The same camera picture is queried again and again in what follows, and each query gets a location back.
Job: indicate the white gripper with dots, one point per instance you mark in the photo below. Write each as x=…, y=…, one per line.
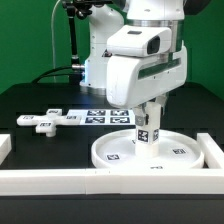
x=142, y=67

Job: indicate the white round table top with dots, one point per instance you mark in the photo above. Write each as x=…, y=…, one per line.
x=171, y=150

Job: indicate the white cross-shaped table base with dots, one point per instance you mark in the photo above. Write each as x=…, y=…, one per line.
x=48, y=123

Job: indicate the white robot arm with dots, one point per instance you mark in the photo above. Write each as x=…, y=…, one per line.
x=104, y=22

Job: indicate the white marker sheet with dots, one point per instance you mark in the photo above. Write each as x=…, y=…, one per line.
x=104, y=116

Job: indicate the white obstacle fence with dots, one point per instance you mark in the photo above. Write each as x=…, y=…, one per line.
x=209, y=180

